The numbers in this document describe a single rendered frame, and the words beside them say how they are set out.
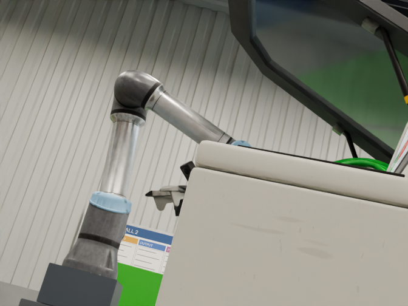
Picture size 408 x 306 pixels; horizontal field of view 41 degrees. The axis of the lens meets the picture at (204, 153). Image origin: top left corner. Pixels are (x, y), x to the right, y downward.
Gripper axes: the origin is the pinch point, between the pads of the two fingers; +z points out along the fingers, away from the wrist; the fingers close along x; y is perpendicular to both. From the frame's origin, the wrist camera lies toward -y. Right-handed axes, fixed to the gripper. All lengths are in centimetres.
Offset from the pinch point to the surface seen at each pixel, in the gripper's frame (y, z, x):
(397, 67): -20, -33, -61
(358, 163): 2, -28, -49
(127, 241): -34, -317, 566
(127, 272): 16, -151, 280
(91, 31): -390, -309, 623
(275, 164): 16, 48, -93
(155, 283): 27, -171, 270
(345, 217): 21, 44, -98
